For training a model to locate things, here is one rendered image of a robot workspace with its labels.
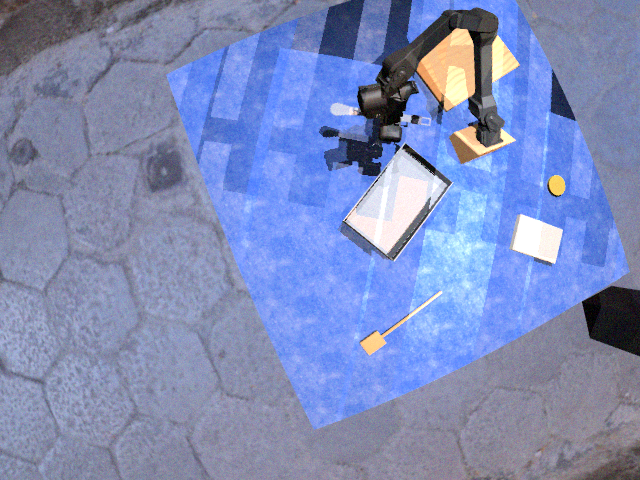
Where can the yellow round disc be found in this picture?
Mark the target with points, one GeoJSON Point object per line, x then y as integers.
{"type": "Point", "coordinates": [556, 185]}

